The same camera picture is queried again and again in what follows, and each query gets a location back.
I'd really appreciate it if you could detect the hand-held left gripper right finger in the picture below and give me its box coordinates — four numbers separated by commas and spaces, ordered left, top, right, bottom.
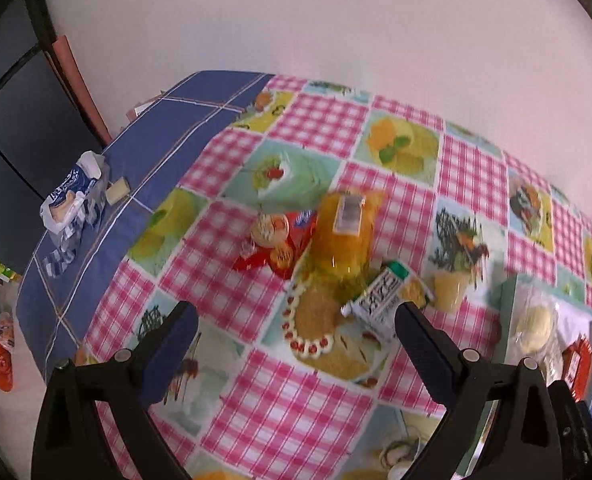
395, 301, 592, 480

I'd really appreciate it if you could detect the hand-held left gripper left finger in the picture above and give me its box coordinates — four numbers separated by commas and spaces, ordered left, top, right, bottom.
30, 301, 200, 480

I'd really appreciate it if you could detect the green white drink carton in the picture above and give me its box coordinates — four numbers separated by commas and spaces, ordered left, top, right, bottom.
341, 260, 434, 346

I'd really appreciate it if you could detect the light green tray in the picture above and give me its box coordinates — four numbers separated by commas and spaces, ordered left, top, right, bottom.
466, 275, 592, 480

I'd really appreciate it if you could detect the clear round pastry packet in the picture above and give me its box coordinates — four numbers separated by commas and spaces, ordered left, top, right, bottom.
511, 282, 564, 381

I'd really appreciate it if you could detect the yellow orange jelly packet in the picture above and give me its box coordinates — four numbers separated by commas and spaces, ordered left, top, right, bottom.
306, 189, 384, 286

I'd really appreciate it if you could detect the blue checkered wrapper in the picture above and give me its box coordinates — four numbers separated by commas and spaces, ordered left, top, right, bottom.
43, 225, 84, 278

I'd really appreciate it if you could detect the thin red snack packet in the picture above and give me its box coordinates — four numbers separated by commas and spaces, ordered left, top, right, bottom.
561, 335, 592, 401

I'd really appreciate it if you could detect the small pale yellow block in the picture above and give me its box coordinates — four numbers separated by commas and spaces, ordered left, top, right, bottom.
106, 177, 131, 206

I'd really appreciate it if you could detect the blue white biscuit packet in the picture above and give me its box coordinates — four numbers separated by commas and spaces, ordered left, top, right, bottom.
40, 151, 110, 233

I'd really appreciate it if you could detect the blue tablecloth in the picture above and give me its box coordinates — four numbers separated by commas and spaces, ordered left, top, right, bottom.
16, 71, 277, 381

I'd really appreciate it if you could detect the beige paper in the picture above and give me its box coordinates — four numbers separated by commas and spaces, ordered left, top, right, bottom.
126, 91, 167, 122

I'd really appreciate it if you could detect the pink checkered printed tablecloth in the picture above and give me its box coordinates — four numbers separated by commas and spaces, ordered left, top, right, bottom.
73, 74, 592, 480

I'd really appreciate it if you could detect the dark blue panel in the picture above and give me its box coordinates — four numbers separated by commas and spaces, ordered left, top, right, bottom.
0, 45, 101, 261

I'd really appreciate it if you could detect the reddish brown board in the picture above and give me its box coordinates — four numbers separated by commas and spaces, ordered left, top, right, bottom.
46, 35, 114, 146

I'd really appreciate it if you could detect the black metal frame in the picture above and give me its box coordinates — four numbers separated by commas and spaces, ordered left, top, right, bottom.
0, 0, 106, 201

